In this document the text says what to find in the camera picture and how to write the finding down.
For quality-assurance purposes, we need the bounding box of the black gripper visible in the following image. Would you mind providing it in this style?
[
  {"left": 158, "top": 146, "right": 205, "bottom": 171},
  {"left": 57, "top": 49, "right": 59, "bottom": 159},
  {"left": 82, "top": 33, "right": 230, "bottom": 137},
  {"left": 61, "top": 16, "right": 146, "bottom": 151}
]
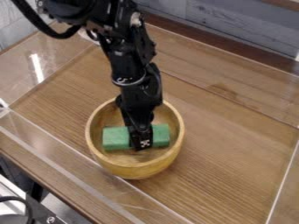
[{"left": 115, "top": 73, "right": 165, "bottom": 152}]

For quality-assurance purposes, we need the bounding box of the green rectangular block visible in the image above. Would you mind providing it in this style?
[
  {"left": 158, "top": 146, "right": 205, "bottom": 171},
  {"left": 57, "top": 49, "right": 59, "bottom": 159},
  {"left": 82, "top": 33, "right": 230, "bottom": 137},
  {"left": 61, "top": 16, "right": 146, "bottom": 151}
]
[{"left": 102, "top": 123, "right": 171, "bottom": 151}]

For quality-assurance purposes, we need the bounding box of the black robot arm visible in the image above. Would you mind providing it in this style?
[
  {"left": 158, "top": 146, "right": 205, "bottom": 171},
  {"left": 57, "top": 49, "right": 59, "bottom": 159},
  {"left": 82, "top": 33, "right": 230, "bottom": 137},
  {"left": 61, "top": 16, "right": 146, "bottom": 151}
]
[{"left": 13, "top": 0, "right": 163, "bottom": 151}]

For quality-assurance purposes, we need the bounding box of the brown wooden bowl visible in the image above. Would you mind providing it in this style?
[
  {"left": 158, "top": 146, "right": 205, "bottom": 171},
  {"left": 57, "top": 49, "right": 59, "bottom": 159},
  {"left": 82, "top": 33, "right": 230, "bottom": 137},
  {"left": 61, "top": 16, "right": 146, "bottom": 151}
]
[{"left": 86, "top": 99, "right": 186, "bottom": 179}]

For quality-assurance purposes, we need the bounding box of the clear acrylic tray wall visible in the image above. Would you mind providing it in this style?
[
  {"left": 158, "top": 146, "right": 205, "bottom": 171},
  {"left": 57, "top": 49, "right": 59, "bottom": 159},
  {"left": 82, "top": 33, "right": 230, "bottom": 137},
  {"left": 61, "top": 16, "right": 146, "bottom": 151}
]
[{"left": 0, "top": 108, "right": 193, "bottom": 224}]

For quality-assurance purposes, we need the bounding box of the black metal table frame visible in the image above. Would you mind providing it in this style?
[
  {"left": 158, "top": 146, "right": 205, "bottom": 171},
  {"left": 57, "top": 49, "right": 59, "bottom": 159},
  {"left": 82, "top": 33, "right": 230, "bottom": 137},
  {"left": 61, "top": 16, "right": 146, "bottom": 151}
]
[{"left": 0, "top": 156, "right": 91, "bottom": 224}]

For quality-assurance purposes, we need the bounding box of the black cable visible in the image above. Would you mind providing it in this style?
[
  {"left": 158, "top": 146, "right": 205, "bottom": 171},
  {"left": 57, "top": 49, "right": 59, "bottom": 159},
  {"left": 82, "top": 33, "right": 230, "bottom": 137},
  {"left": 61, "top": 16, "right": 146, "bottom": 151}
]
[{"left": 0, "top": 195, "right": 41, "bottom": 224}]

